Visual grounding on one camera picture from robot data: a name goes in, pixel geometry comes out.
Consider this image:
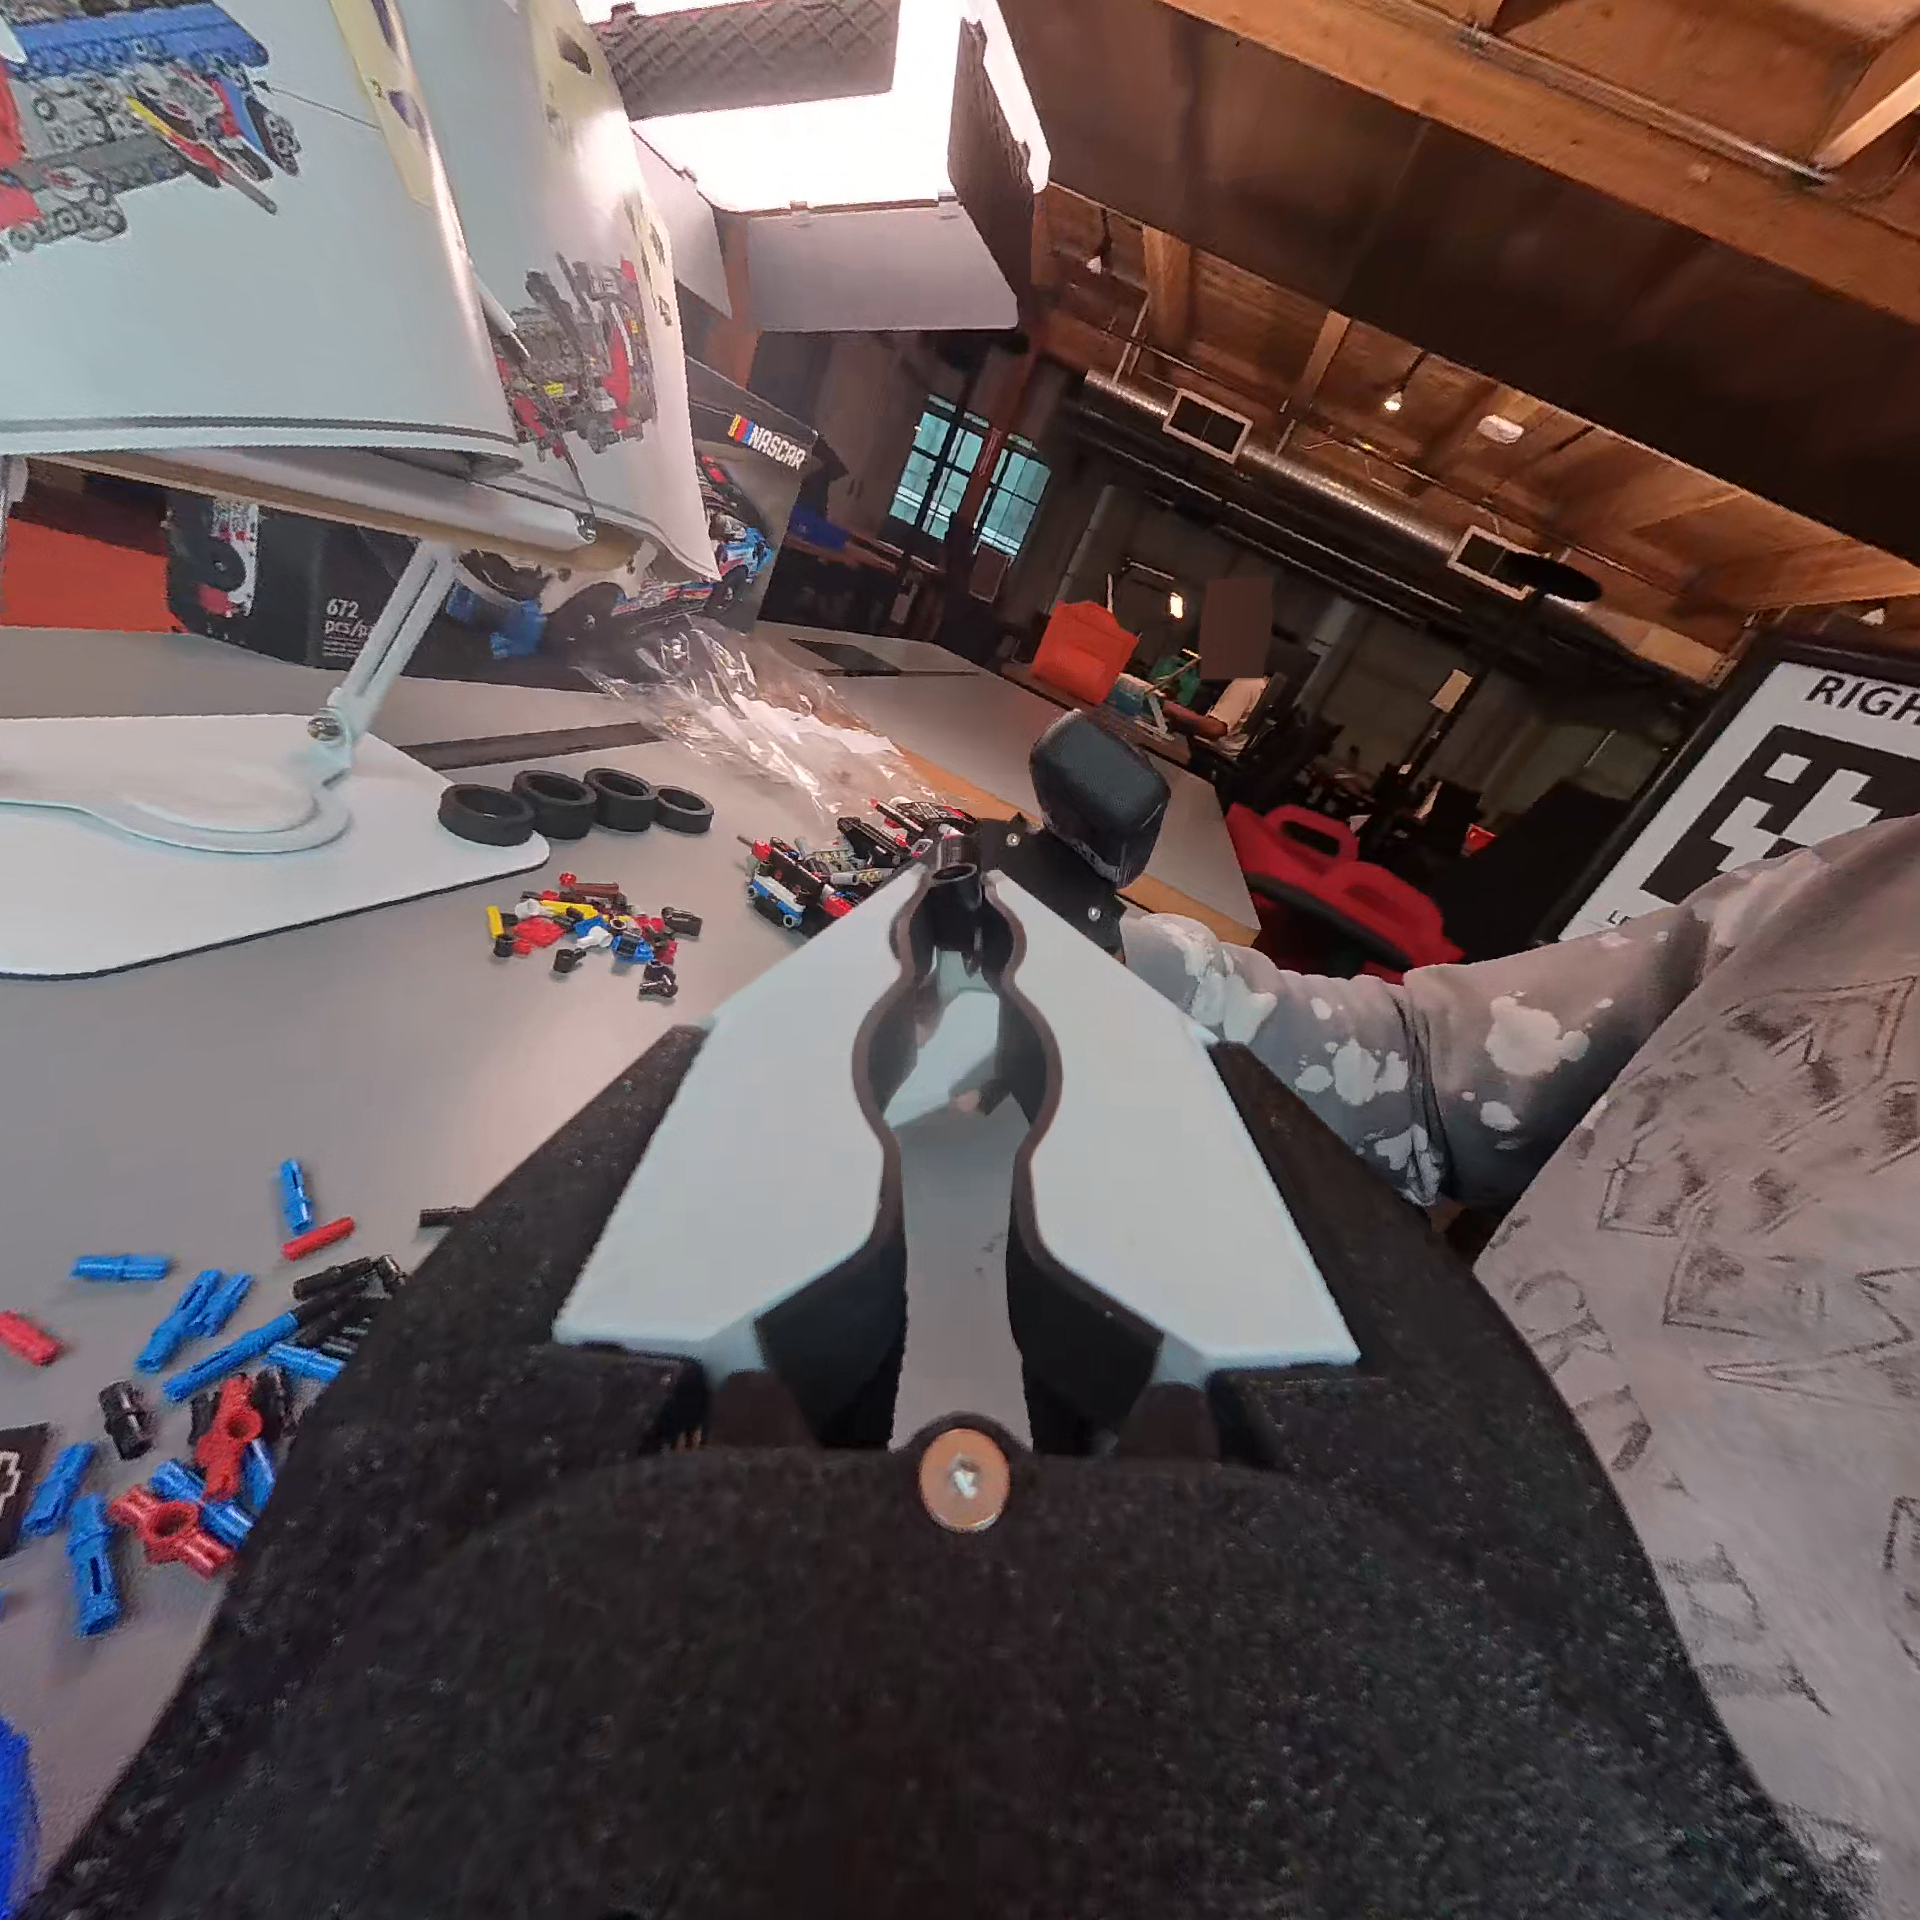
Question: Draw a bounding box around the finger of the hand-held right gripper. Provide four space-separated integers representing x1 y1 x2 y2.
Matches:
877 981 1006 1130

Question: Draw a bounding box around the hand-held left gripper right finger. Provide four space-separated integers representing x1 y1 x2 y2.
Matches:
984 868 1360 1454

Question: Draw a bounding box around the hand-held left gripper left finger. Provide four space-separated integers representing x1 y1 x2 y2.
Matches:
549 866 920 1449

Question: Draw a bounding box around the dark toy beam assembly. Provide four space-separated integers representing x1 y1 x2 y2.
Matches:
918 837 989 964

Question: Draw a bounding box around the pile of mixed colourful bricks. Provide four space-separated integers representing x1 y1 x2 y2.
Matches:
483 875 706 1001

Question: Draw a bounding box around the toy instruction booklet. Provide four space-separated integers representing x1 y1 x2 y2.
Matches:
0 0 717 577

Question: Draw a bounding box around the person's right forearm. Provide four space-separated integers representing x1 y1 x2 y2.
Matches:
1124 815 1920 1209

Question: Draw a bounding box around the orange bin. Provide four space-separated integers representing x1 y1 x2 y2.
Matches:
1041 602 1146 697

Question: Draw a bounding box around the red plastic chair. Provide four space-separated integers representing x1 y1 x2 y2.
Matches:
1274 863 1464 974
1229 804 1357 901

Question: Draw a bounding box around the partly built toy car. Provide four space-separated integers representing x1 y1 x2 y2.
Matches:
744 800 977 930

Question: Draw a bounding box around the paned window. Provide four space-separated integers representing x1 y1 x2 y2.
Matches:
885 391 1050 562

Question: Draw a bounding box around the clear plastic bag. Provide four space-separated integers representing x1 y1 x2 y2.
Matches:
579 619 918 820

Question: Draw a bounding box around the black toy set box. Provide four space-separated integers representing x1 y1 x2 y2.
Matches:
165 358 818 684

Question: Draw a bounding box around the pile of black blue pins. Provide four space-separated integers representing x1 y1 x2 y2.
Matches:
0 1160 466 1636

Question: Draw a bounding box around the white metal book stand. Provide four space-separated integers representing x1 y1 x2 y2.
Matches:
0 450 633 981

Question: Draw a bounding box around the person's grey printed sweatshirt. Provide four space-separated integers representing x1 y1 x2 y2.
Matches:
1475 960 1920 1920

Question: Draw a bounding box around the framed black white marker sign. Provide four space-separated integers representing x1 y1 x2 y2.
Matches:
1545 637 1920 948

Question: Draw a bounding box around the white softbox light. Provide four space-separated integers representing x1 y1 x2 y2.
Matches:
579 0 1050 341

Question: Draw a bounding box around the black desk cable slot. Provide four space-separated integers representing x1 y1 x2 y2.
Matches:
397 722 633 772

